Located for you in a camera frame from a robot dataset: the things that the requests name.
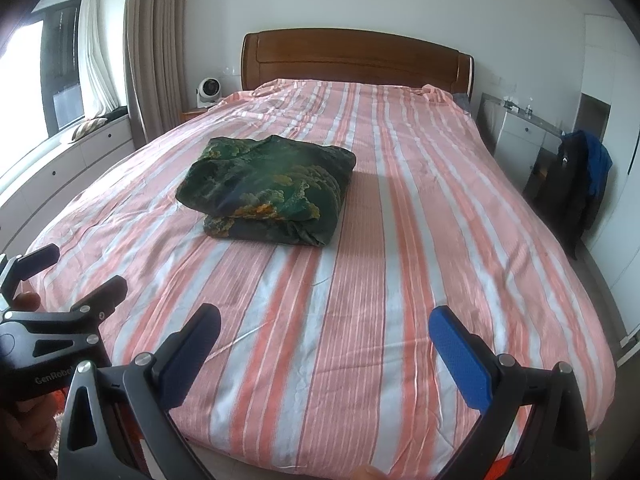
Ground green patterned jacket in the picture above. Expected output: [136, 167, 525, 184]
[176, 136, 357, 247]

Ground dark clothes on chair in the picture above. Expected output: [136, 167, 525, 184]
[525, 130, 613, 259]

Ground orange stool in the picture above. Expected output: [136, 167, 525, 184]
[484, 455, 513, 480]

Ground white window bench cabinet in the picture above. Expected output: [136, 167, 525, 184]
[1, 115, 134, 254]

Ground sheer white curtain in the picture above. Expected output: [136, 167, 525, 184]
[78, 0, 119, 119]

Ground wooden nightstand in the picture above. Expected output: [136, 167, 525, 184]
[181, 107, 208, 122]

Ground white dresser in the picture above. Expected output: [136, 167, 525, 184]
[476, 93, 564, 193]

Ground white round fan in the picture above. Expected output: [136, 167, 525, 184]
[195, 77, 221, 108]

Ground beige curtain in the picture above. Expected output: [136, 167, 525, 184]
[124, 0, 188, 148]

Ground brown wooden headboard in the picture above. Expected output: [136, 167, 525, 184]
[241, 28, 474, 96]

